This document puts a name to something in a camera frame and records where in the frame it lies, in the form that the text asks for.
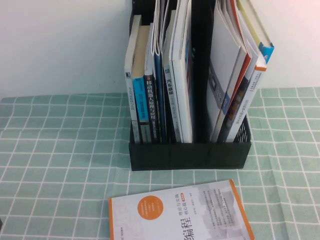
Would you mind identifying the books in compartment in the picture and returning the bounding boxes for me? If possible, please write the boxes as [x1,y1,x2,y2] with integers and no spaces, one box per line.
[169,0,196,144]
[206,0,248,143]

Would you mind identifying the white book with orange edge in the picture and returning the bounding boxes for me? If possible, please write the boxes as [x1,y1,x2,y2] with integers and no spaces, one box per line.
[107,178,256,240]

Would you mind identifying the white-spined paperback book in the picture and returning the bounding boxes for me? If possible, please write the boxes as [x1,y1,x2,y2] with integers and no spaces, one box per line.
[124,14,143,145]

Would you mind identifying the books in left compartment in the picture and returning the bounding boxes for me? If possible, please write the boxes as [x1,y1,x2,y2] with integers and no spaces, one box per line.
[169,0,196,144]

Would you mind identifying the orange-backed photo cover book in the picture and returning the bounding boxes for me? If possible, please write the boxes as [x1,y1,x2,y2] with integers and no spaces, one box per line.
[216,0,254,143]

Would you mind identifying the cyan-spined book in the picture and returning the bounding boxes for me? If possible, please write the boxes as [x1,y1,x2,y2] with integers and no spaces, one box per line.
[131,24,151,145]

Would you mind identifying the black-spined book white characters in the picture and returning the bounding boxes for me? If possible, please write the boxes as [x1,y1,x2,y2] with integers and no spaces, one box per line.
[143,22,161,145]

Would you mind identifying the yellow book with blue spine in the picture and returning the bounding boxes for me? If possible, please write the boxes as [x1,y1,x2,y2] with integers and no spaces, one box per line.
[236,0,275,72]

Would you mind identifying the green white checked tablecloth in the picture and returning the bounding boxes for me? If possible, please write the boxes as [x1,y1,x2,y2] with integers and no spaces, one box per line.
[0,86,320,240]

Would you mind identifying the dark blue thin book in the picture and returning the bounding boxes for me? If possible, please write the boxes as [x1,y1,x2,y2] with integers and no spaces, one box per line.
[152,51,168,144]

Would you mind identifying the books in right compartment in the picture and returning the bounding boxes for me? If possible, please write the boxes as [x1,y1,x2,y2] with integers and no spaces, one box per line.
[206,0,248,143]

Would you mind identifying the grey-spined white book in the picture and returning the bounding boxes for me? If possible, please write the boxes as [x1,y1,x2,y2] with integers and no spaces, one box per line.
[162,9,182,143]

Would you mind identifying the white thin booklets bundle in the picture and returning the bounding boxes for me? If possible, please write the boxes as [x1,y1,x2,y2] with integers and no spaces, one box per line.
[151,0,173,56]

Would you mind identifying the white book orange-topped spine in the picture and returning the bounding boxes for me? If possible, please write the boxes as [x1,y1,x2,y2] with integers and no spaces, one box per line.
[226,9,268,143]

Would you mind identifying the black plastic book holder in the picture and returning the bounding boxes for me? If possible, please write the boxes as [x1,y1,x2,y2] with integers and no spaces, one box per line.
[128,0,252,172]

